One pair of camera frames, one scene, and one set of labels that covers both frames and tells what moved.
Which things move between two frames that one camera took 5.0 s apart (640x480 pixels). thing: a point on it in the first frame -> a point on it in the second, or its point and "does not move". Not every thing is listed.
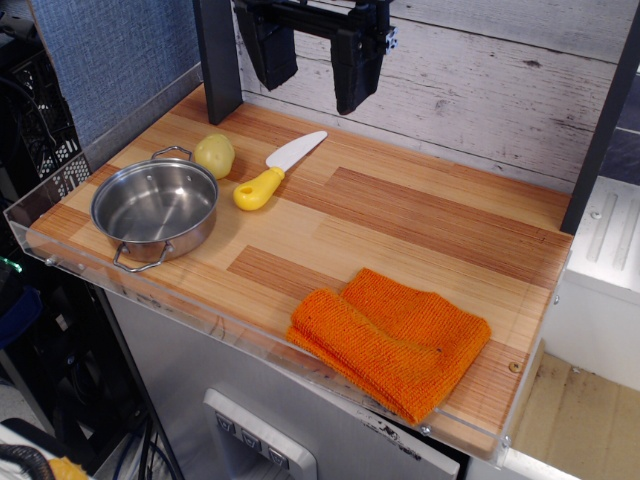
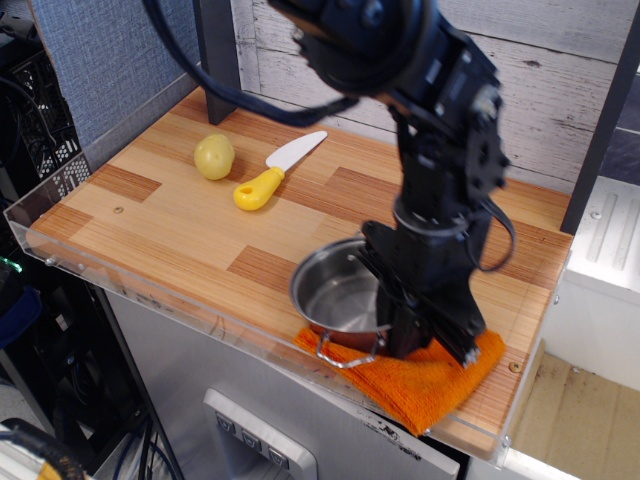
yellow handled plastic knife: [255, 195] does not move
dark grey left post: [221, 69] does not move
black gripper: [356, 57] -> [436, 271]
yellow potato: [215, 154] does not move
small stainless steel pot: [153, 205] -> [335, 289]
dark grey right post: [623, 75] does not move
